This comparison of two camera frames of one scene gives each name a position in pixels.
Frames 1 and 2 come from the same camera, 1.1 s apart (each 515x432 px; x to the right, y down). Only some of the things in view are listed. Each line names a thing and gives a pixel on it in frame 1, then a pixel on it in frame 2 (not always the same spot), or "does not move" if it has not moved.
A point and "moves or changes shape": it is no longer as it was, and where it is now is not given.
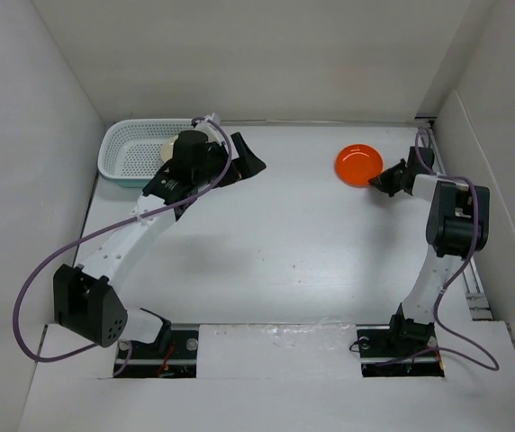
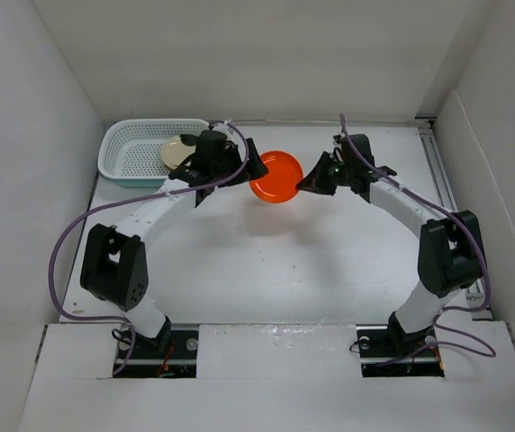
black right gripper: (382, 180) to (315, 181)
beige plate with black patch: (167, 149) does not move
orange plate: (356, 164) moves or changes shape
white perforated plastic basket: (131, 148) does not move
